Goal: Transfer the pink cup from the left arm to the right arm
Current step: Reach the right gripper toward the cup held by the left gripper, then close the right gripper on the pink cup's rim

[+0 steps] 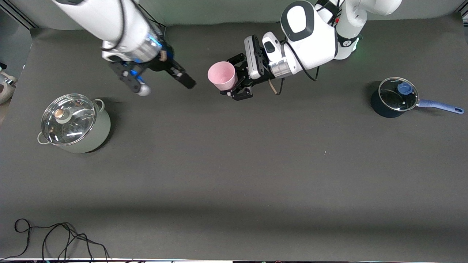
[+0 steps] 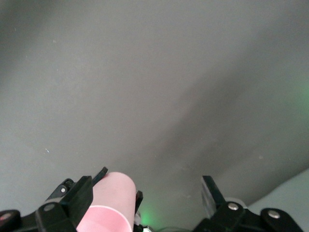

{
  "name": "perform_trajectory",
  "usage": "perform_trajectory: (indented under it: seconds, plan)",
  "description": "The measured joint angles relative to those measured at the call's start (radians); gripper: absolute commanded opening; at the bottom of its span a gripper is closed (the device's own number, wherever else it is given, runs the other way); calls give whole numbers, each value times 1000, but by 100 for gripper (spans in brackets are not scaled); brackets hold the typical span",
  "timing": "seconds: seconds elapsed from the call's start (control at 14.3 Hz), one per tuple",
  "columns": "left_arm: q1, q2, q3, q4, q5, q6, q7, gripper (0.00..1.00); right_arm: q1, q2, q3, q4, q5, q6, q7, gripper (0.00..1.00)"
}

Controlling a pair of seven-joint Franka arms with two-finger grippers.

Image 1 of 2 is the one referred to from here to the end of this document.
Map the pink plastic cup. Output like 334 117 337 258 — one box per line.
207 61 238 92

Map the grey-green stock pot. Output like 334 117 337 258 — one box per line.
37 94 111 154

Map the dark blue saucepan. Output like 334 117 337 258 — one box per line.
371 77 465 118

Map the glass lid with blue knob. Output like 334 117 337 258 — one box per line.
378 77 419 111

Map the beige curved object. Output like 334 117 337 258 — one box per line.
0 71 18 104

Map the black base cable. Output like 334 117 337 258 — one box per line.
139 5 167 41

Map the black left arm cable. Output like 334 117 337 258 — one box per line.
269 40 320 96

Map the thin black loose cable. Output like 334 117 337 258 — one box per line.
0 218 110 262

